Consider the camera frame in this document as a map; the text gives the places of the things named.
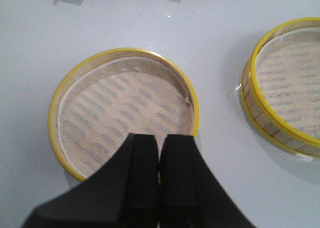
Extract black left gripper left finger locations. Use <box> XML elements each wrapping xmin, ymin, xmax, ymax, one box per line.
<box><xmin>23</xmin><ymin>134</ymin><xmax>160</xmax><ymax>228</ymax></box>

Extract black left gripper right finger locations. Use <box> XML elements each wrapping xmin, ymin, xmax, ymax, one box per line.
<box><xmin>159</xmin><ymin>134</ymin><xmax>254</xmax><ymax>228</ymax></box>

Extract bamboo steamer tier yellow rims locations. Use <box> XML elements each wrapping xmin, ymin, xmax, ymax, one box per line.
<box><xmin>48</xmin><ymin>48</ymin><xmax>199</xmax><ymax>181</ymax></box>

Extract bamboo steamer tier base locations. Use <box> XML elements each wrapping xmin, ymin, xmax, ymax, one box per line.
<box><xmin>240</xmin><ymin>17</ymin><xmax>320</xmax><ymax>158</ymax></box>

